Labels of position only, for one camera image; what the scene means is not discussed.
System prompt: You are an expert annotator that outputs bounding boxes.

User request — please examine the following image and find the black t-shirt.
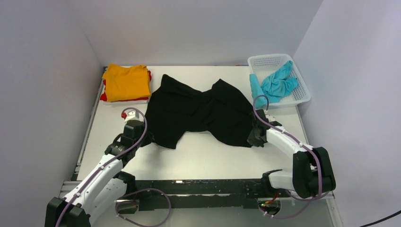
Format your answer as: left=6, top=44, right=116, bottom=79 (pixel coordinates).
left=145, top=74, right=254, bottom=149

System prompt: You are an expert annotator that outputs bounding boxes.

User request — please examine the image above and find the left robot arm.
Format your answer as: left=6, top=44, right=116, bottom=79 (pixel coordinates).
left=44, top=119, right=153, bottom=227

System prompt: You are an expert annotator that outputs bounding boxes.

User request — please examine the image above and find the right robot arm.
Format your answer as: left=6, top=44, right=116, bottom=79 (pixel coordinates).
left=248, top=119, right=336, bottom=200

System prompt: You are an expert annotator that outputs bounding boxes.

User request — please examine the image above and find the teal t-shirt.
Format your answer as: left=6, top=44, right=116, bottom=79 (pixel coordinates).
left=249, top=61, right=299, bottom=108

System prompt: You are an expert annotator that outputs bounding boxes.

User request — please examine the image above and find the folded yellow t-shirt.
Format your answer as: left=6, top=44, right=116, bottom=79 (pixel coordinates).
left=102, top=63, right=151, bottom=102

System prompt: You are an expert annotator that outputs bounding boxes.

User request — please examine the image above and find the white plastic basket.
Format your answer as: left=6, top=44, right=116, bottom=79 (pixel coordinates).
left=248, top=54, right=311, bottom=109

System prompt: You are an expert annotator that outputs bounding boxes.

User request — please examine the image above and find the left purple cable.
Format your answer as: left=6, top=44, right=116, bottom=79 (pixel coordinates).
left=53, top=107, right=172, bottom=227

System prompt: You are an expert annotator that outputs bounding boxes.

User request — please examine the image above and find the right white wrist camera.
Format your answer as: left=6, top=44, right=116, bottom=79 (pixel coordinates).
left=265, top=114, right=276, bottom=122

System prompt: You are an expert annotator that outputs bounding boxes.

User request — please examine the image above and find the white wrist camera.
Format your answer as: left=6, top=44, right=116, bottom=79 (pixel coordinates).
left=121, top=110, right=139, bottom=122
left=265, top=114, right=276, bottom=122

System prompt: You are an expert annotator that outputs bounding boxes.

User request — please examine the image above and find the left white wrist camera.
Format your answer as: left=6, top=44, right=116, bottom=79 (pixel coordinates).
left=121, top=110, right=139, bottom=122

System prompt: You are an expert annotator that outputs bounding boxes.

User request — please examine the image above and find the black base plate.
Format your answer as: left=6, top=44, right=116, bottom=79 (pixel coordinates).
left=116, top=178, right=292, bottom=215

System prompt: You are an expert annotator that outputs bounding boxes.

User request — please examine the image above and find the black cable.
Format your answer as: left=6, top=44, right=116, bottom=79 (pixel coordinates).
left=359, top=214, right=401, bottom=227

